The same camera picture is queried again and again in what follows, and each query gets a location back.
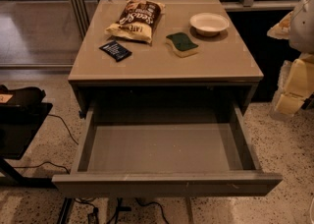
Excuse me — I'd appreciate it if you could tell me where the white bowl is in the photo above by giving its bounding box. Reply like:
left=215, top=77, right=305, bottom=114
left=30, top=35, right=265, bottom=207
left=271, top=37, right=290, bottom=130
left=189, top=13, right=229, bottom=37

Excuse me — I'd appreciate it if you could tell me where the black floor cable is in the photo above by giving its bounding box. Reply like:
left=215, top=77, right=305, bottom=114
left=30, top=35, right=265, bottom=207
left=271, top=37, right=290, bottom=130
left=13, top=113, right=79, bottom=175

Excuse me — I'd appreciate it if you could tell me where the black side table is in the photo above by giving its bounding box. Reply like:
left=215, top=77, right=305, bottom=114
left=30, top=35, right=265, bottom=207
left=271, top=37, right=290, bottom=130
left=0, top=103, right=55, bottom=189

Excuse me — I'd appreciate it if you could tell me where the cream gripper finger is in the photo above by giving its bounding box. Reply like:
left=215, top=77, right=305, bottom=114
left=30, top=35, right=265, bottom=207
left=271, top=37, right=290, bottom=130
left=275, top=93, right=304, bottom=115
left=284, top=59, right=314, bottom=98

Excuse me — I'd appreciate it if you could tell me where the brown chip bag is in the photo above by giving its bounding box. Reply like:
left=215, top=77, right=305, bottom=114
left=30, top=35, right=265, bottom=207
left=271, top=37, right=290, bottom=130
left=105, top=0, right=165, bottom=43

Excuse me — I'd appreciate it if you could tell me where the small black snack packet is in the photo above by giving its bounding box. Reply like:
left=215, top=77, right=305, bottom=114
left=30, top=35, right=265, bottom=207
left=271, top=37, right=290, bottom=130
left=99, top=41, right=131, bottom=62

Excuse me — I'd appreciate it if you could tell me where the grey drawer cabinet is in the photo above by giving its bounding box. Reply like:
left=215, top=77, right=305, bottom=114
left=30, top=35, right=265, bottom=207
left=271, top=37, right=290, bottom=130
left=69, top=0, right=263, bottom=112

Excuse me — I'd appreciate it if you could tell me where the open grey top drawer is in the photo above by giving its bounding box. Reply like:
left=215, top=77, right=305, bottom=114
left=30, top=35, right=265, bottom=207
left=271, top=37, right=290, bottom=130
left=53, top=101, right=283, bottom=197

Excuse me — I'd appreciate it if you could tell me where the black bag with label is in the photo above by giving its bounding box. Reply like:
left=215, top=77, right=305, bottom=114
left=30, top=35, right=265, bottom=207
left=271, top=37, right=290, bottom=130
left=0, top=84, right=46, bottom=108

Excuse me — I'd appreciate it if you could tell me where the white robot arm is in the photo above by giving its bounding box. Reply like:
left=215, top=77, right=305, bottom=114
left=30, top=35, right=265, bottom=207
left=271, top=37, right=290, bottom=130
left=267, top=0, right=314, bottom=120

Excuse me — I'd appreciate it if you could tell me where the green and yellow sponge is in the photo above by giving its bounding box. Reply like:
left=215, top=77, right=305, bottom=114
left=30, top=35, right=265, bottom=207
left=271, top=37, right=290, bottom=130
left=166, top=32, right=198, bottom=58

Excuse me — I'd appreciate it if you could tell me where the black power adapter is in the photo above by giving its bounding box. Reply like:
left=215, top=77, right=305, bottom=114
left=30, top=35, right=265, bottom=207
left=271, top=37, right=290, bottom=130
left=87, top=207, right=99, bottom=224

